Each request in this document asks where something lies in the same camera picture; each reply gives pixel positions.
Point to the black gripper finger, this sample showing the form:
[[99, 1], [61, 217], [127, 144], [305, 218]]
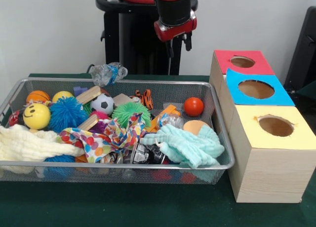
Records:
[[169, 49], [187, 42]]

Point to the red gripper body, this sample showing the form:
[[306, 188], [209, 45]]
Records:
[[175, 28]]

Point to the orange striped tiger plush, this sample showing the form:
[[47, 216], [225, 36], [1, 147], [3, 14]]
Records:
[[144, 97]]

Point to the crushed clear plastic bottle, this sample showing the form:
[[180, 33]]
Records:
[[106, 74]]

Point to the mint green cloth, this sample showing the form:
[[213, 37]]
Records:
[[187, 145]]

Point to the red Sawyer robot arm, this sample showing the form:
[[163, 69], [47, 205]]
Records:
[[173, 5]]

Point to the shallow clear mesh bin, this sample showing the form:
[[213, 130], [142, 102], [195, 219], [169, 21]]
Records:
[[217, 138]]

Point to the wooden box with three holes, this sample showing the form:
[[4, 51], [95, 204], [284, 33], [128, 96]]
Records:
[[266, 168]]

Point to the red ball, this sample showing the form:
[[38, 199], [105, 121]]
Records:
[[193, 107]]

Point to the orange flat plastic toy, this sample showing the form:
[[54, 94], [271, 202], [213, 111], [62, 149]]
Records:
[[170, 112]]

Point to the green furry monster toy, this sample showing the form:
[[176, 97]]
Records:
[[131, 112]]

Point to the toy hamburger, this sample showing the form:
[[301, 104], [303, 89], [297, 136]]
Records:
[[193, 126]]

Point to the colourful polka dot cloth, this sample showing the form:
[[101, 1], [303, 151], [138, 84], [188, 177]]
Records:
[[98, 140]]

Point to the black stand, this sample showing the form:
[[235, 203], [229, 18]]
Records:
[[303, 54]]

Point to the blue spiky ball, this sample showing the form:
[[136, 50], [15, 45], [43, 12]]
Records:
[[68, 113], [60, 159]]

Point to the orange toy basketball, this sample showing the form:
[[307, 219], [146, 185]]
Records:
[[38, 96]]

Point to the large yellow ball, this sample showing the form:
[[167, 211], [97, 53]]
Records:
[[37, 116]]

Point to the dark green table cloth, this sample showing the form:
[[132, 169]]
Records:
[[123, 207]]

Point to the cream yellow cloth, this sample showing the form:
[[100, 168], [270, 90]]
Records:
[[27, 143]]

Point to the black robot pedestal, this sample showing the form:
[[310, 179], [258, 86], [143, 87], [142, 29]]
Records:
[[133, 44]]

